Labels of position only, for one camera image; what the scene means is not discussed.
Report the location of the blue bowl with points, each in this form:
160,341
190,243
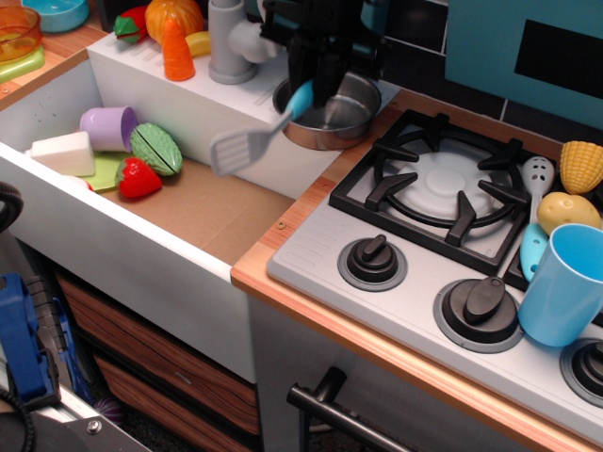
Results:
58,16

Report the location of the orange transparent bowl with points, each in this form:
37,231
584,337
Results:
20,32

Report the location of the purple toy ball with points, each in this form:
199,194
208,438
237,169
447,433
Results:
111,409

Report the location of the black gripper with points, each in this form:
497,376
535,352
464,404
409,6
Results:
334,30

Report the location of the left black stove knob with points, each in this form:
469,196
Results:
372,264

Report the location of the orange toy carrot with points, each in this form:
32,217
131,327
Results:
177,58

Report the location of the wooden drawer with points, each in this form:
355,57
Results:
196,429
177,370

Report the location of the yellow toy banana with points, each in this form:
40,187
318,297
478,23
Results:
199,43

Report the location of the white toy sink basin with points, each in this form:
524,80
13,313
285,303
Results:
166,257

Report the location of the red green toy pepper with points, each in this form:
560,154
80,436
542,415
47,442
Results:
130,26

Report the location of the black stove grate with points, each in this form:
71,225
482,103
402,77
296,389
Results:
444,188

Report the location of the blue clamp device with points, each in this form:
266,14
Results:
38,344

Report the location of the light blue plastic cup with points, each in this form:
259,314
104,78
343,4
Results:
565,293

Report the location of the black oven door handle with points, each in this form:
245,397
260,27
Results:
319,403

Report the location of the right black stove knob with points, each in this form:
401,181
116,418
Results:
581,367

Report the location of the yellow toy corn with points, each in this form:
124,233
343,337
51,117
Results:
581,166

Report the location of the light green plate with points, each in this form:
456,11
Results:
106,166

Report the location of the upper wooden drawer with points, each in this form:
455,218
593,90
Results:
177,370

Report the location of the red toy strawberry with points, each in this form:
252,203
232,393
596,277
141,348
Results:
135,178

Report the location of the white slotted spoon blue handle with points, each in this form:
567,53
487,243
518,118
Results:
538,175

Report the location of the orange toy pumpkin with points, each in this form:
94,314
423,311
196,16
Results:
187,13

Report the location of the white toy block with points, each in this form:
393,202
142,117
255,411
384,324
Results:
69,154

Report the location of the middle black stove knob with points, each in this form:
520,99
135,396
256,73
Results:
478,315

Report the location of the grey spatula blue handle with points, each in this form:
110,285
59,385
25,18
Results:
235,151

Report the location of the grey toy faucet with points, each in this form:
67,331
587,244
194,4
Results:
237,47

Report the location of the purple plastic cup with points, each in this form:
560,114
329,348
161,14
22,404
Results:
109,128

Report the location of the lower wooden drawer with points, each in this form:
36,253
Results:
196,429

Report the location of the silver metal pan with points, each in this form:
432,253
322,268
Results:
343,121

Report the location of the green toy bitter gourd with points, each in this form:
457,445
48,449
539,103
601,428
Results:
156,148

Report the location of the black stove knob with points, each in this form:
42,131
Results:
581,367
478,315
372,264

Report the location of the yellow toy potato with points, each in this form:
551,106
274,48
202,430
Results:
558,208

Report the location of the grey stove top panel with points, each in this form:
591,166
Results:
528,374

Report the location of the green square plate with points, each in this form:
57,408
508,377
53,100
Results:
22,66

